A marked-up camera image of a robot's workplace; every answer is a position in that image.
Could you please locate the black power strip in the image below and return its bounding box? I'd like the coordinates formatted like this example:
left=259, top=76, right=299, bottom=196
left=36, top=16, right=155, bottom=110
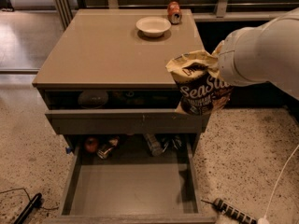
left=213, top=198, right=257, bottom=224

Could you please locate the grey drawer cabinet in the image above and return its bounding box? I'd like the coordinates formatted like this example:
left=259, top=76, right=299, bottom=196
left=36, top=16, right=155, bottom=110
left=33, top=9, right=203, bottom=148

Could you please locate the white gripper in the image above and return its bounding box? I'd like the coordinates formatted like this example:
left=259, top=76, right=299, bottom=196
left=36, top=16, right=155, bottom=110
left=211, top=26, right=269, bottom=88

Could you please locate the brown sea salt chip bag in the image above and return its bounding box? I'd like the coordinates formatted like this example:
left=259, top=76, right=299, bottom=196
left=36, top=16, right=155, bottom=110
left=165, top=49, right=234, bottom=116

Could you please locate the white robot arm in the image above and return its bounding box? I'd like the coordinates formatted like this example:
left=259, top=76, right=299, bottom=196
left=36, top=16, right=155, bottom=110
left=219, top=8, right=299, bottom=99

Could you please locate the white bowl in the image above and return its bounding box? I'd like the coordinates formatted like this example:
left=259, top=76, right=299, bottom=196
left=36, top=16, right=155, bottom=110
left=135, top=17, right=171, bottom=37

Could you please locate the red apple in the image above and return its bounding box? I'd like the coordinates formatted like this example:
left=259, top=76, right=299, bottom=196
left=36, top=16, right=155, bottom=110
left=84, top=137, right=99, bottom=153

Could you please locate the orange soda can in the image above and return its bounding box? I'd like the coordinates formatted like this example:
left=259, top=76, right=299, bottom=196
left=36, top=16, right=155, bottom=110
left=167, top=1, right=182, bottom=24

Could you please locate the crushed snack wrapper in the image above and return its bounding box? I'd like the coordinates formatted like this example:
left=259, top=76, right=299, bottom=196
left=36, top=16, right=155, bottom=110
left=96, top=136, right=120, bottom=160

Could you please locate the clear plastic bottle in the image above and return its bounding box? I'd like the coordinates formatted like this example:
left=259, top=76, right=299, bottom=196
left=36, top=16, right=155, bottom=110
left=144, top=133, right=163, bottom=156

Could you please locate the dark crumpled foil bag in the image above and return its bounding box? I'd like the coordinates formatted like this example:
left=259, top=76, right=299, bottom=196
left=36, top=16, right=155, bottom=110
left=162, top=134, right=183, bottom=151

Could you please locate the black handle tool on floor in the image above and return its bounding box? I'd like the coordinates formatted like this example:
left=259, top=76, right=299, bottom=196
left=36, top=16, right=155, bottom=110
left=13, top=193, right=42, bottom=224

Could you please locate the white cable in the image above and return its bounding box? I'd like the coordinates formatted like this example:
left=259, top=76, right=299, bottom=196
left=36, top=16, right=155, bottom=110
left=257, top=144, right=299, bottom=224

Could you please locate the thin black cable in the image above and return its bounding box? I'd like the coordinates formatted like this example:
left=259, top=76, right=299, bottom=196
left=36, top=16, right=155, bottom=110
left=0, top=188, right=60, bottom=211

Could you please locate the grey round object in drawer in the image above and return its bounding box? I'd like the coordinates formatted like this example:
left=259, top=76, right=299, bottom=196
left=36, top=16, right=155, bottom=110
left=78, top=90, right=108, bottom=108

